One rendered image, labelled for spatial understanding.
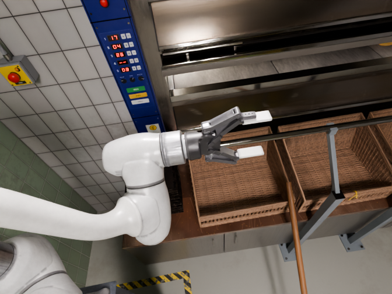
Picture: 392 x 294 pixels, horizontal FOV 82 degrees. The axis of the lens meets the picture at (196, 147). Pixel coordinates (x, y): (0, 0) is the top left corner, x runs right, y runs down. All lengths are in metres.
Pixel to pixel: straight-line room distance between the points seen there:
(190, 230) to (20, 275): 0.86
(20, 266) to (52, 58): 0.80
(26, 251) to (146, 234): 0.40
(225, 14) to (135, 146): 0.71
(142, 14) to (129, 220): 0.78
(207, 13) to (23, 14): 0.69
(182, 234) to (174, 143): 0.95
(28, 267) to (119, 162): 0.44
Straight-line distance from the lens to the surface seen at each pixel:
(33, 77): 1.24
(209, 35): 1.07
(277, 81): 1.34
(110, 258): 2.18
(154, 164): 0.56
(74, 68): 1.21
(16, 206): 0.49
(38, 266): 0.90
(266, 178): 1.60
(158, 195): 0.59
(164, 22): 1.06
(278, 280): 2.00
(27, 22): 1.17
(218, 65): 1.00
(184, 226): 1.46
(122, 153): 0.57
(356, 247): 2.25
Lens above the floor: 1.94
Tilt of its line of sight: 51 degrees down
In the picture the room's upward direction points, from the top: 8 degrees counter-clockwise
